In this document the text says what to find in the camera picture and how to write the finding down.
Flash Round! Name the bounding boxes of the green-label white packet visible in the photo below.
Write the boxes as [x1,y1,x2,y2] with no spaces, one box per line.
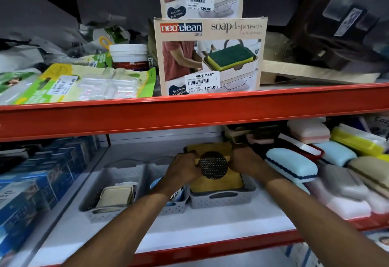
[0,69,42,106]

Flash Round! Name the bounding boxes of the pile of white plastic packets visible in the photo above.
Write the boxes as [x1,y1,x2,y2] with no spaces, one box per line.
[0,11,131,73]

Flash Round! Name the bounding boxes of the green card blister pack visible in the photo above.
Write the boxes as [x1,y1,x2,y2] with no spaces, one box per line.
[12,63,156,105]

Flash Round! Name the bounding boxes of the pile of pastel cases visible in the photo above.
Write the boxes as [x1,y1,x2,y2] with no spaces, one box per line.
[264,117,389,220]

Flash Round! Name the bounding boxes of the grey box with blue stripes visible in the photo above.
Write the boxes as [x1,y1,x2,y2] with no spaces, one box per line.
[281,242,324,267]

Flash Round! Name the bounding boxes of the person's left hand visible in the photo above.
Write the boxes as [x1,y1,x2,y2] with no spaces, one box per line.
[158,153,203,199]

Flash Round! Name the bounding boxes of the large grey basket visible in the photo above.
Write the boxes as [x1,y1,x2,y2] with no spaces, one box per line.
[184,145,257,209]

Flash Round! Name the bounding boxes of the beige flat board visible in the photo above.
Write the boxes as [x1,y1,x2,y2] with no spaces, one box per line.
[260,60,380,85]

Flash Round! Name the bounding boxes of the small grey basket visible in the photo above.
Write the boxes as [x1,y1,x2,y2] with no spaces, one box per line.
[145,157,190,216]
[78,159,150,223]

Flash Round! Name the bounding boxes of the person's right forearm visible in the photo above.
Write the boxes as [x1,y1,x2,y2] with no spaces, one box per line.
[261,172,389,267]

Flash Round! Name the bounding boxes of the red white metal shelf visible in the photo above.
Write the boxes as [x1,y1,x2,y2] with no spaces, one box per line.
[0,83,389,267]

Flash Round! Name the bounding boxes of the small green card packet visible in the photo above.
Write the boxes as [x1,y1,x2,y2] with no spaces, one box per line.
[77,52,113,68]

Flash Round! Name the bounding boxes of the stack of blue boxes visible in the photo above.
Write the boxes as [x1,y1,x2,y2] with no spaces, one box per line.
[0,136,101,258]

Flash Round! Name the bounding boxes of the person's right hand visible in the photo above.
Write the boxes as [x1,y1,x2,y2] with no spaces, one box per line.
[228,147,268,185]

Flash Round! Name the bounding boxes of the white tub with red label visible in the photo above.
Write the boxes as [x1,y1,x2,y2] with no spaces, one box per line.
[109,44,150,72]

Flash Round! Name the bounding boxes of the brown plastic-wrapped bag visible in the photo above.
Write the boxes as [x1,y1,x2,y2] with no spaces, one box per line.
[285,0,389,73]

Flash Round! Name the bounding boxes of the blue round patterned item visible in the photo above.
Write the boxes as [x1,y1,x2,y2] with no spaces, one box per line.
[150,177,186,207]

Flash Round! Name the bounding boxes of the person's left forearm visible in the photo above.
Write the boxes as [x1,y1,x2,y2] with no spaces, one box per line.
[62,184,186,267]

